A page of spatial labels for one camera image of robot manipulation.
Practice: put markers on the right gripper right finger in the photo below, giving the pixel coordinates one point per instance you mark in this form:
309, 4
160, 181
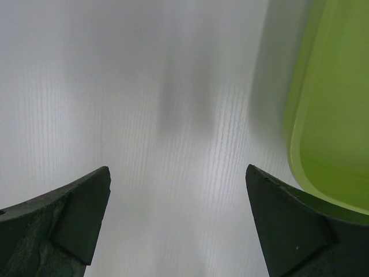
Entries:
302, 235

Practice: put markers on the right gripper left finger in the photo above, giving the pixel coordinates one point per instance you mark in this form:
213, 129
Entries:
55, 234

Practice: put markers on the green plastic bin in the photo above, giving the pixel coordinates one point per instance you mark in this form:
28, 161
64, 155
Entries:
326, 112

